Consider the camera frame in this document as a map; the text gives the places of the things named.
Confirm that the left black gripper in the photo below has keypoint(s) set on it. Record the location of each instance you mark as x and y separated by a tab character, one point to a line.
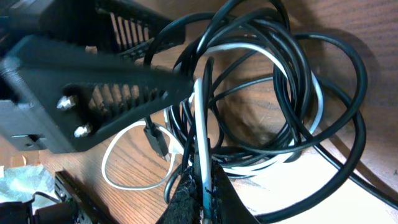
24	122

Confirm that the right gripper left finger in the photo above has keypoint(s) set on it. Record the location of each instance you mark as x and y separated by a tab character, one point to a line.
186	204

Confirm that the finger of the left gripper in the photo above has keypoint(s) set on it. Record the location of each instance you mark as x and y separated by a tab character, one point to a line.
91	97
116	27

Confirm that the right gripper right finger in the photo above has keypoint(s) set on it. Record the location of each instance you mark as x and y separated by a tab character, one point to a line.
227	206

